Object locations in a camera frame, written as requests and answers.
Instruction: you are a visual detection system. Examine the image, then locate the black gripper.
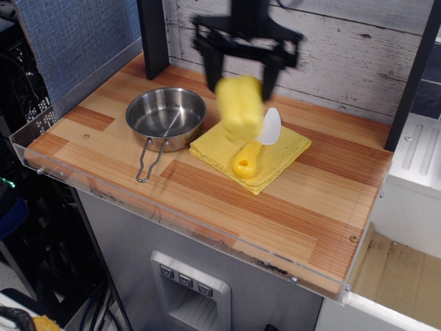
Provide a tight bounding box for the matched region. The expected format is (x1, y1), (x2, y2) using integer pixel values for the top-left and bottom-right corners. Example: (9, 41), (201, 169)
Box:
(192, 1), (303, 101)

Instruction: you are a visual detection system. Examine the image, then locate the yellow plastic bell pepper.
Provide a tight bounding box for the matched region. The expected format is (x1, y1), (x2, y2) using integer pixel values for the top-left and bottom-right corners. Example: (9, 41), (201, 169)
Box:
(215, 76), (263, 142)

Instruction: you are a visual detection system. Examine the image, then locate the stainless steel pot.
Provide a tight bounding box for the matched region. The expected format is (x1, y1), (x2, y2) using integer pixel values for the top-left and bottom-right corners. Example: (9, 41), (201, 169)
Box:
(125, 87), (207, 183)

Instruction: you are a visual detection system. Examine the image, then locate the yellow folded cloth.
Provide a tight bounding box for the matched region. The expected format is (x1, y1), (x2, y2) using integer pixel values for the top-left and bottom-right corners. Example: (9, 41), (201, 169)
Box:
(189, 123), (311, 195)

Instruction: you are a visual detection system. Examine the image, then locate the blue fabric panel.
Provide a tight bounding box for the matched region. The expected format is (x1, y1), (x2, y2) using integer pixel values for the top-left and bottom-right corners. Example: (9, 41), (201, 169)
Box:
(13, 1), (142, 103)

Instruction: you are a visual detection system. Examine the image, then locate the silver toy fridge cabinet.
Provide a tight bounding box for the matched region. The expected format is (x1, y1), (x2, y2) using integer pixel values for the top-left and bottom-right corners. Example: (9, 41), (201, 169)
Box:
(79, 192), (322, 330)

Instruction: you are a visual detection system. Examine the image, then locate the clear acrylic edge guard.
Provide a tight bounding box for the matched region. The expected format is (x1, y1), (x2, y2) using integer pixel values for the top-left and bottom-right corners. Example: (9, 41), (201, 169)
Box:
(10, 106), (392, 301)

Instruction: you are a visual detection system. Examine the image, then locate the silver water dispenser panel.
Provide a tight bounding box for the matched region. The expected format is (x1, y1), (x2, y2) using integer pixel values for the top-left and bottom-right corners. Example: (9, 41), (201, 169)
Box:
(150, 250), (232, 330)

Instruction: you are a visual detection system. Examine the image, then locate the white toy sink unit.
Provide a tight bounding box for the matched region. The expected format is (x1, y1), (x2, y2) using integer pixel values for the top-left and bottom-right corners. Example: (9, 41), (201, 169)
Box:
(316, 114), (440, 330)

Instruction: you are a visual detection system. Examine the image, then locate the yellow object bottom corner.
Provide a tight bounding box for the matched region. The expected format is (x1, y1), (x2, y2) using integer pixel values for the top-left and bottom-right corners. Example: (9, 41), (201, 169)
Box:
(24, 315), (62, 331)

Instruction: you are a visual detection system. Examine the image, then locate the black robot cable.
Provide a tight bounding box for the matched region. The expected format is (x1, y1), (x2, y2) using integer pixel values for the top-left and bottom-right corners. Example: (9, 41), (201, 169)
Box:
(275, 0), (306, 10)

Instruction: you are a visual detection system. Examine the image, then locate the toy knife yellow handle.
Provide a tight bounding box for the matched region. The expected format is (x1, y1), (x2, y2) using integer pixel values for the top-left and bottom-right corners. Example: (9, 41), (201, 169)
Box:
(232, 108), (282, 179)

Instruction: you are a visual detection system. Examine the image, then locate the black left vertical post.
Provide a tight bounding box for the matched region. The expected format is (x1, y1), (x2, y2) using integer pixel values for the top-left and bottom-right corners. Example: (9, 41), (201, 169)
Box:
(137, 0), (170, 80)

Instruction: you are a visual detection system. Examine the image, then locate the black vertical post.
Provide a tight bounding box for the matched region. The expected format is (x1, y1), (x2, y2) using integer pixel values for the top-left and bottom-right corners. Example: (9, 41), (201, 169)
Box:
(384, 0), (440, 152)
(137, 0), (170, 80)

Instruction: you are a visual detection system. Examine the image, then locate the black right vertical post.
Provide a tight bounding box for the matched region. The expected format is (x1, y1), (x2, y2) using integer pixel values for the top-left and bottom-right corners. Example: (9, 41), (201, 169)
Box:
(384, 0), (440, 152)

